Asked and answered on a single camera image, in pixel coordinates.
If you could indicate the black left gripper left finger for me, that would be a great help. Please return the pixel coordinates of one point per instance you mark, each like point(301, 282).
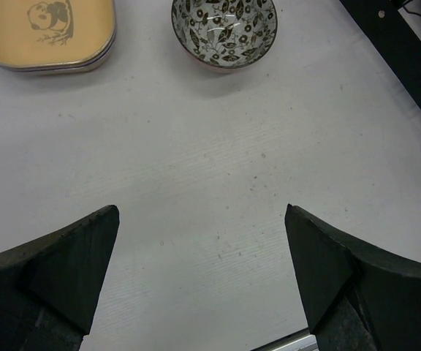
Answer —
point(50, 287)

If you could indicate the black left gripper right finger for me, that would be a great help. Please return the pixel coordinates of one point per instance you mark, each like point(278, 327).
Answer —
point(355, 296)

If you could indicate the yellow panda plate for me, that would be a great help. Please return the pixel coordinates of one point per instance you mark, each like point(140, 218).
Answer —
point(48, 33)

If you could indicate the pink floral-inside bowl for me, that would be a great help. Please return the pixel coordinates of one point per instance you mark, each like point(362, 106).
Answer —
point(225, 35)

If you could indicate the purple panda plate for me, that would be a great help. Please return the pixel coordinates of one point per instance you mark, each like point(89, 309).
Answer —
point(85, 66)

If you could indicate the aluminium mounting rail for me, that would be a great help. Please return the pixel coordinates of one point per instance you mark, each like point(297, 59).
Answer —
point(300, 341)

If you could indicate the black wire dish rack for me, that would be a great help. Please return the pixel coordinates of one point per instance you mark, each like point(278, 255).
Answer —
point(393, 38)

